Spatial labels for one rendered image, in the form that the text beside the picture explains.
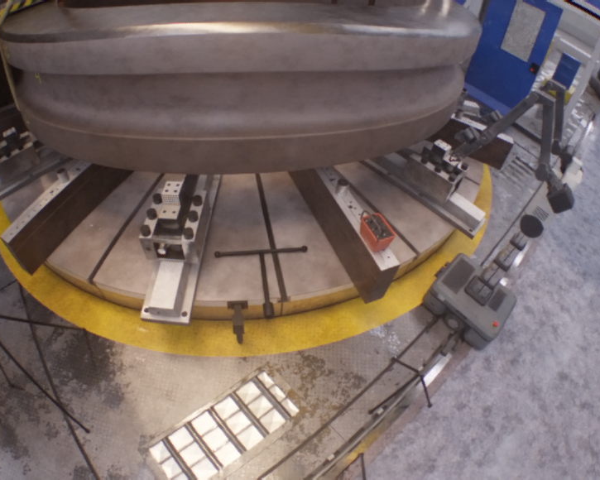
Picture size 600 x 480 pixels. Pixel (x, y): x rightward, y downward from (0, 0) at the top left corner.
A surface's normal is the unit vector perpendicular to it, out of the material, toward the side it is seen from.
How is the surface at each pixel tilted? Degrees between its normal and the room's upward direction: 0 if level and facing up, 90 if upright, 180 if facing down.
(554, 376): 0
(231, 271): 0
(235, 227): 0
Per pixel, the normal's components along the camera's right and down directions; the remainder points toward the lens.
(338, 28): 0.29, 0.07
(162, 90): -0.04, 0.76
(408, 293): 0.10, -0.65
